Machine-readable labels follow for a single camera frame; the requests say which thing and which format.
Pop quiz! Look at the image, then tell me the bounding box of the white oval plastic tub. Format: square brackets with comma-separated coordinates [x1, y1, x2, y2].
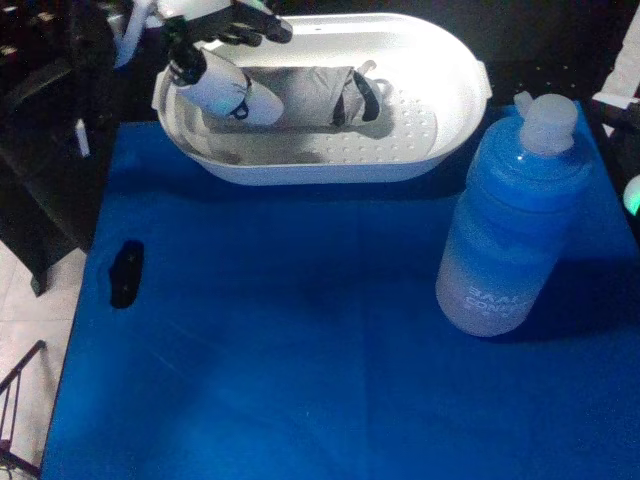
[151, 12, 494, 187]

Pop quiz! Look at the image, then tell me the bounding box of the small black flat object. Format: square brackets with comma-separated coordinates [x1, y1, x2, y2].
[108, 239, 147, 310]

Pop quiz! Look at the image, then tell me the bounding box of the small white tag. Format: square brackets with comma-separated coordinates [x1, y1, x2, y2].
[74, 118, 92, 159]

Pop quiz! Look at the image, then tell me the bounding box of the grey umbrella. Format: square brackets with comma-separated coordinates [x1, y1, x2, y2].
[234, 59, 391, 129]

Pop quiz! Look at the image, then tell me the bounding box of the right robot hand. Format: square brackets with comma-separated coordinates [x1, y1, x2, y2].
[157, 0, 295, 125]

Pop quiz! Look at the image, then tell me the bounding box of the black metal stand frame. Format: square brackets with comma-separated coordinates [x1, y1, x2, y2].
[0, 339, 49, 476]

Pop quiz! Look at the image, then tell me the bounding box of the white fabric sheet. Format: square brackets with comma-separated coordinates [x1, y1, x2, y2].
[591, 27, 640, 151]

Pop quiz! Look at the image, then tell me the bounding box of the blue table mat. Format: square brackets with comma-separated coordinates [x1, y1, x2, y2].
[42, 99, 640, 480]

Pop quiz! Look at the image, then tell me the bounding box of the blue gradient water bottle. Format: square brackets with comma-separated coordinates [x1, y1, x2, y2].
[434, 90, 596, 339]

